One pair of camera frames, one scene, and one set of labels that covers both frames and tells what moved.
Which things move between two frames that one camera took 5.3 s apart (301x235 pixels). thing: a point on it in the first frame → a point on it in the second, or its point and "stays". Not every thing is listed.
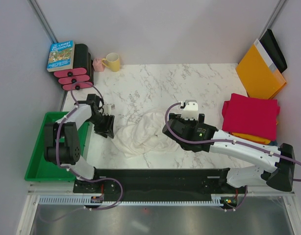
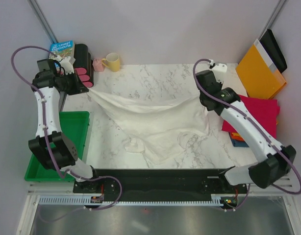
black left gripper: [107, 129] → [79, 87]
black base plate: [157, 182] stays
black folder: [269, 41] stays
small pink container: [97, 65] stays
